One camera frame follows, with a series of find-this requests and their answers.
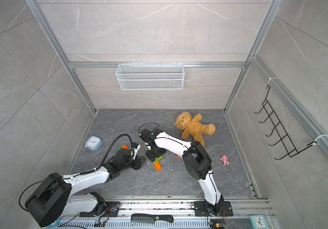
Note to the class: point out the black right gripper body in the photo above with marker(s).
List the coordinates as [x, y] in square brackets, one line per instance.
[153, 154]

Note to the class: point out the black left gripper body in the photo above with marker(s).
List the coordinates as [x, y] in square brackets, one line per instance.
[136, 164]

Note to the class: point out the lime green lego brick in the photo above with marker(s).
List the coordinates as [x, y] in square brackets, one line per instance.
[158, 159]

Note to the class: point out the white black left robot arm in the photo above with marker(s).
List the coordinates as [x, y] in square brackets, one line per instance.
[57, 195]

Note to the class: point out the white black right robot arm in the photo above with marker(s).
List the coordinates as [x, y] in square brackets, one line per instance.
[196, 160]

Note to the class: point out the light blue alarm clock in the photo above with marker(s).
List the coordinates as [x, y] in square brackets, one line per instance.
[93, 143]

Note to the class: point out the brown teddy bear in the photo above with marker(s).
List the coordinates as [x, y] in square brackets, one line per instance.
[191, 126]

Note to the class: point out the pink small toy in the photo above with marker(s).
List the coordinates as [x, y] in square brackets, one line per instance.
[224, 159]

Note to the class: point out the teal square clock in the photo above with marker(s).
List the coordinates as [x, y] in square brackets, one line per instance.
[258, 222]

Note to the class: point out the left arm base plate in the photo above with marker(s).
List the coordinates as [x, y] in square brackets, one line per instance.
[108, 208]

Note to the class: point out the white wire mesh basket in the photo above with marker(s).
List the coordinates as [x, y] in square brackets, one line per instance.
[150, 76]

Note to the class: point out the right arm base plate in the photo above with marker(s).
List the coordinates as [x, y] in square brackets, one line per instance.
[202, 208]

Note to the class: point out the black wall hook rack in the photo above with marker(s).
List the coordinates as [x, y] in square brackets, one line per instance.
[279, 130]

